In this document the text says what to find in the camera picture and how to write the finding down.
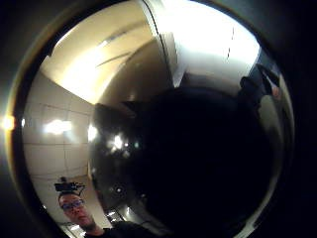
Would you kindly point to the long ceiling light strip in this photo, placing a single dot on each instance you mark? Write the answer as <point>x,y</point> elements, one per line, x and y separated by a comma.
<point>110,38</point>

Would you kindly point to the dark-rimmed glasses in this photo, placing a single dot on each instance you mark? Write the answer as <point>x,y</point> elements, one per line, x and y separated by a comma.
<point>72,204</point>

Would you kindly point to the the person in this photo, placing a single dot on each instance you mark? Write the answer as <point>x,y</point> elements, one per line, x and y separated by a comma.
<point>99,231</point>

